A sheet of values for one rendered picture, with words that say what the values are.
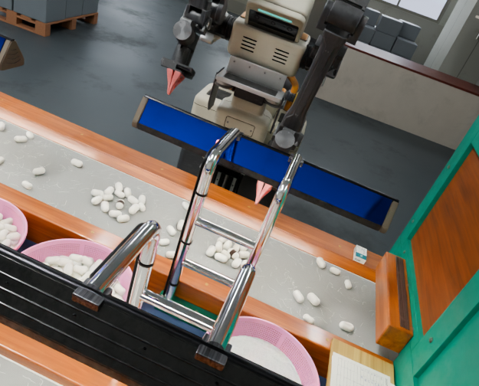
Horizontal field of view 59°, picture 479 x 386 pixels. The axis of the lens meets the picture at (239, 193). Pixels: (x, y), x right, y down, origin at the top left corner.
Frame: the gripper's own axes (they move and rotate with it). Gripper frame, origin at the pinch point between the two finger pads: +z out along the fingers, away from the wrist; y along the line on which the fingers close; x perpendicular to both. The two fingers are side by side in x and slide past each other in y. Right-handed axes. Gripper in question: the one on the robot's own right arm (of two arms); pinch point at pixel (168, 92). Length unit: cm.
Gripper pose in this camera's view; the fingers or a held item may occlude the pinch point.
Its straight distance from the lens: 139.7
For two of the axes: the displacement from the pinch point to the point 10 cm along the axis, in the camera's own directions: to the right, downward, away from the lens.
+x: 0.6, -0.5, 10.0
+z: -3.6, 9.3, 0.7
